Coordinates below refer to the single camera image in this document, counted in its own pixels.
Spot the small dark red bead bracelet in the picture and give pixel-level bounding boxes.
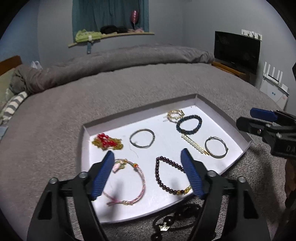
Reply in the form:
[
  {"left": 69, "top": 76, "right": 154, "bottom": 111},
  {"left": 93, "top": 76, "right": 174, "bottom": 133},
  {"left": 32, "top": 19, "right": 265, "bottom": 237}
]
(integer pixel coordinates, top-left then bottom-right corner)
[{"left": 155, "top": 155, "right": 193, "bottom": 195}]

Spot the dark blue bead bracelet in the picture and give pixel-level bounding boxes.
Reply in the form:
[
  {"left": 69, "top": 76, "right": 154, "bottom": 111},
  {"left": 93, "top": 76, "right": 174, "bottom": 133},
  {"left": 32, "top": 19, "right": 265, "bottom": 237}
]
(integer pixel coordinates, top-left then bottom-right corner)
[{"left": 176, "top": 114, "right": 203, "bottom": 135}]

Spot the white pearl hair clip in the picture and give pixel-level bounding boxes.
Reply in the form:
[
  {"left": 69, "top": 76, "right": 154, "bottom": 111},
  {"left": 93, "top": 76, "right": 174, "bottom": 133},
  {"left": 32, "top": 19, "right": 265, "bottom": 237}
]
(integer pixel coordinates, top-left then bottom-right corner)
[{"left": 181, "top": 134, "right": 210, "bottom": 156}]

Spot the gold chain bracelet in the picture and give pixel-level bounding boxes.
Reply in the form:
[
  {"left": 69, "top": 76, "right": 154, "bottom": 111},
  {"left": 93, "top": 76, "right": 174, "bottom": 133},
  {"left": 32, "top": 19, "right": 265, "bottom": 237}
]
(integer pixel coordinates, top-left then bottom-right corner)
[{"left": 163, "top": 109, "right": 186, "bottom": 123}]

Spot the red gold bead bracelet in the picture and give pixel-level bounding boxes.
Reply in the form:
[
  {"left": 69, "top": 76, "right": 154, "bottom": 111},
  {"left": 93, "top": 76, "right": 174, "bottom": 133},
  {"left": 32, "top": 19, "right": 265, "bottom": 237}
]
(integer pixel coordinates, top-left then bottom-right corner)
[{"left": 91, "top": 133, "right": 124, "bottom": 152}]

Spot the white wifi router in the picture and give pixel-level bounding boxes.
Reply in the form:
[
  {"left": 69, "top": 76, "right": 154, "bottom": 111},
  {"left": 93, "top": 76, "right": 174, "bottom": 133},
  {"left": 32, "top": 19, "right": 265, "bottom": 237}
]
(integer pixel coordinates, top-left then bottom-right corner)
[{"left": 259, "top": 62, "right": 290, "bottom": 110}]

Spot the wooden tv stand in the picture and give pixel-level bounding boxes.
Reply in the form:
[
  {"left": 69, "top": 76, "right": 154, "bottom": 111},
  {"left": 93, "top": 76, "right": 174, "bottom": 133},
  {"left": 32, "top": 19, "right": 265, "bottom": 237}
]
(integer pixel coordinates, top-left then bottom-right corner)
[{"left": 211, "top": 61, "right": 250, "bottom": 82}]

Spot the black television screen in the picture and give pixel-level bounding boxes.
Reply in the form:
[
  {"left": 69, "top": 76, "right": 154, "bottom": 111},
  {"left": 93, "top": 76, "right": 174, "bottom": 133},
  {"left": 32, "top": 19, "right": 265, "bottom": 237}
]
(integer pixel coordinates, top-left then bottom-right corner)
[{"left": 214, "top": 31, "right": 261, "bottom": 74}]

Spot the grey shallow tray box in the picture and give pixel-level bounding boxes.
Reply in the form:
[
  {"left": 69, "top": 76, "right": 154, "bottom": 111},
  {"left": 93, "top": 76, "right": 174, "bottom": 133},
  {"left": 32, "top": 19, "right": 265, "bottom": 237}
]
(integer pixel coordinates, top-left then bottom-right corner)
[{"left": 77, "top": 94, "right": 252, "bottom": 223}]

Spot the light blue blanket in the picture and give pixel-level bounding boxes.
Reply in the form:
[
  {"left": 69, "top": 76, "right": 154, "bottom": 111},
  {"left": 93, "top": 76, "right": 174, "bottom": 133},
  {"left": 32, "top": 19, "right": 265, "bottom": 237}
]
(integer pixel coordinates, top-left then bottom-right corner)
[{"left": 0, "top": 126, "right": 8, "bottom": 140}]

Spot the grey white striped pillow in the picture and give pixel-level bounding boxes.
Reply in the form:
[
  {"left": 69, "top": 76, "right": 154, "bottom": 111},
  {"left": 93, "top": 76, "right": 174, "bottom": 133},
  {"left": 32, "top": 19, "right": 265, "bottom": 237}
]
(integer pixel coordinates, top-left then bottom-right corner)
[{"left": 1, "top": 91, "right": 28, "bottom": 126}]

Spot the olive green pillow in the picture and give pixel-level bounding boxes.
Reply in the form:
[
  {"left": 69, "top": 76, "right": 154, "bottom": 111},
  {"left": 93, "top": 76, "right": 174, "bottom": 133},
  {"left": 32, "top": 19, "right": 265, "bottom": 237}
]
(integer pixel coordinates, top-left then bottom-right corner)
[{"left": 0, "top": 68, "right": 15, "bottom": 110}]

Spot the grey rolled duvet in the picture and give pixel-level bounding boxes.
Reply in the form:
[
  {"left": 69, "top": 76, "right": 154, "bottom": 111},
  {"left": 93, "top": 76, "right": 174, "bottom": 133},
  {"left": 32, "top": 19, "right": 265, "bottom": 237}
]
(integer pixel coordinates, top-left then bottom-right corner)
[{"left": 9, "top": 44, "right": 214, "bottom": 95}]

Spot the wooden window sill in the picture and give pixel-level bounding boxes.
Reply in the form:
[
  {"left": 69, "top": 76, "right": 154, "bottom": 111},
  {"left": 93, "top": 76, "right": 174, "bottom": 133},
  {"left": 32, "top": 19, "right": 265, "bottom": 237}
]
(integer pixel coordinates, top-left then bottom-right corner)
[{"left": 68, "top": 32, "right": 155, "bottom": 48}]

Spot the pink wine glass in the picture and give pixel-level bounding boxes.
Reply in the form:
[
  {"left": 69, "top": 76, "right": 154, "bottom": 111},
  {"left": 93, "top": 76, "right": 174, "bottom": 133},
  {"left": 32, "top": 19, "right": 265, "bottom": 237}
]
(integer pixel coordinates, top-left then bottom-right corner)
[{"left": 130, "top": 10, "right": 139, "bottom": 30}]

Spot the black item on sill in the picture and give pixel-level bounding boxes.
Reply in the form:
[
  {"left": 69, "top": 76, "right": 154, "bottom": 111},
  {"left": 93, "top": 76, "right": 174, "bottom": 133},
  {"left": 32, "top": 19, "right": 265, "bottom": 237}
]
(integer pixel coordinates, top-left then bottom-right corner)
[{"left": 100, "top": 25, "right": 127, "bottom": 35}]

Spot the green cloth on sill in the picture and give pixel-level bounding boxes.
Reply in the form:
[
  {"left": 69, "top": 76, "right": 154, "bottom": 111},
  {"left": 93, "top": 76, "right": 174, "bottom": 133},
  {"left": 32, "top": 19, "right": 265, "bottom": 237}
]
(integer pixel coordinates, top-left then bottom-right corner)
[{"left": 75, "top": 29, "right": 103, "bottom": 43}]

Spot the teal window curtain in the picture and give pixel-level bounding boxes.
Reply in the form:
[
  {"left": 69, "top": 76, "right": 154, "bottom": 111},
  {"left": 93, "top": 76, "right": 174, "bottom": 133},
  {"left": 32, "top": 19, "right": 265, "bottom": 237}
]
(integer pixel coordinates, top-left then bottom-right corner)
[{"left": 72, "top": 0, "right": 149, "bottom": 38}]

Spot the large black bead bracelet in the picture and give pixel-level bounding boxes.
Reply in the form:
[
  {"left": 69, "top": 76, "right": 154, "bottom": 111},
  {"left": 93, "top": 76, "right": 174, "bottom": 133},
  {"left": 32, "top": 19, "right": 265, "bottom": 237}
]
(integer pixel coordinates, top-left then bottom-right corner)
[{"left": 150, "top": 203, "right": 203, "bottom": 241}]

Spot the thin grey bangle bracelet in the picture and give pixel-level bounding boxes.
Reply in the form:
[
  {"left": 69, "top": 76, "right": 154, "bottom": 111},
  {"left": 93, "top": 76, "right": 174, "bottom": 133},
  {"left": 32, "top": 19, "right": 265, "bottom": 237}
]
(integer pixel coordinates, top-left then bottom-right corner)
[{"left": 204, "top": 136, "right": 230, "bottom": 159}]

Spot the white wall hook rack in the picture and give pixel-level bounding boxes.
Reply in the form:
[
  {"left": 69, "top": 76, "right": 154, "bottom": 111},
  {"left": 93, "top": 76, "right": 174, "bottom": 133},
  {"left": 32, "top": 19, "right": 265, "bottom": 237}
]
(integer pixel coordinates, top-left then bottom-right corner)
[{"left": 241, "top": 29, "right": 262, "bottom": 41}]

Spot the pink cord bracelet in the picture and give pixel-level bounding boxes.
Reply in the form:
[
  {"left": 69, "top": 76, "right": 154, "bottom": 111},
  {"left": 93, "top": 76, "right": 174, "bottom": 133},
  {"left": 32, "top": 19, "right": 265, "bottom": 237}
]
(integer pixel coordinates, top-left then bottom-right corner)
[{"left": 102, "top": 158, "right": 147, "bottom": 206}]

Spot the dark teal thin bracelet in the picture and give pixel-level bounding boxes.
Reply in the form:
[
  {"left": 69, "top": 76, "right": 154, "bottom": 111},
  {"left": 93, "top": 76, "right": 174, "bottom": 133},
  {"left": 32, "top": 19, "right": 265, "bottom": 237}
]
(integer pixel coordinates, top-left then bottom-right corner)
[{"left": 129, "top": 128, "right": 156, "bottom": 149}]

